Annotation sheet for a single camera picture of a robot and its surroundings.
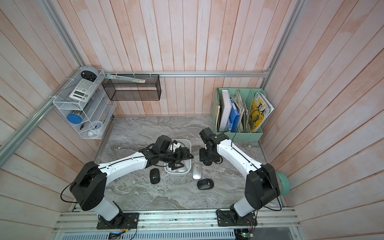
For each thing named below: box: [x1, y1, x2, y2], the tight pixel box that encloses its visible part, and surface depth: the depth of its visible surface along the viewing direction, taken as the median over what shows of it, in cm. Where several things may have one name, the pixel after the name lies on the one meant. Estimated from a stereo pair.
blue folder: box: [228, 98, 240, 133], surface depth 97 cm
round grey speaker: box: [80, 66, 99, 82], surface depth 84 cm
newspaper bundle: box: [230, 89, 249, 133], surface depth 99 cm
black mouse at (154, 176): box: [149, 168, 161, 184], surface depth 88 cm
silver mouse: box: [192, 162, 202, 180], surface depth 92 cm
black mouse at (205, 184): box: [197, 178, 214, 190], surface depth 85 cm
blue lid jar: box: [66, 113, 82, 125], surface depth 78 cm
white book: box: [219, 89, 232, 132], surface depth 97 cm
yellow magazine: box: [248, 91, 275, 133], surface depth 100 cm
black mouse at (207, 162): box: [202, 160, 213, 166], surface depth 84 cm
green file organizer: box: [212, 88, 266, 141], surface depth 100 cm
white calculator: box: [69, 78, 98, 103], surface depth 79 cm
